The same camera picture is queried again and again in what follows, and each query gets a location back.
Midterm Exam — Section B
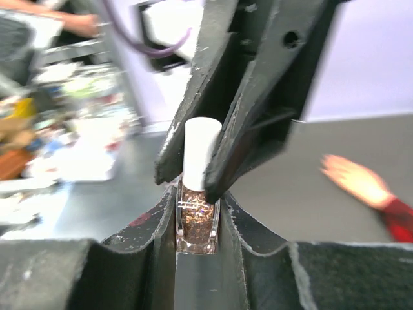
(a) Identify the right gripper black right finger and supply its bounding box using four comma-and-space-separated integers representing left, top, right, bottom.
219, 193, 412, 309

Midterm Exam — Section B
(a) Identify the mannequin hand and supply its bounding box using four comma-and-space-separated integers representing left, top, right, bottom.
321, 154, 396, 210

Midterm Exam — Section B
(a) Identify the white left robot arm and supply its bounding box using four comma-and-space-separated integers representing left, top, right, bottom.
143, 1, 339, 202

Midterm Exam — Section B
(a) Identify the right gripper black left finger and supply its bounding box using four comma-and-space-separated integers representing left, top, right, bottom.
1, 186, 177, 309

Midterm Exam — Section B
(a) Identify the cardboard box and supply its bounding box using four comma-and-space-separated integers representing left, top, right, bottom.
1, 117, 36, 181

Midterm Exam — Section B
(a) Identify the red black plaid shirt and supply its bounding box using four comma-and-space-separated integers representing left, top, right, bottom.
380, 198, 413, 243

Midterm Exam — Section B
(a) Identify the yellow bin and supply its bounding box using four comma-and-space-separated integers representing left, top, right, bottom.
12, 98, 37, 118

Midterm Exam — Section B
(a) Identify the glitter nail polish bottle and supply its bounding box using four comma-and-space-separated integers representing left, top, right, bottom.
176, 117, 222, 254

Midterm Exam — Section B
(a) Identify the white organizer tray with bottles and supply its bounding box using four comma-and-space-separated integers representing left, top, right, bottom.
22, 116, 135, 182

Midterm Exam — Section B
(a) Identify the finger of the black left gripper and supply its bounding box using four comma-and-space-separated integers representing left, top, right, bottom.
205, 1, 339, 203
154, 1, 253, 185

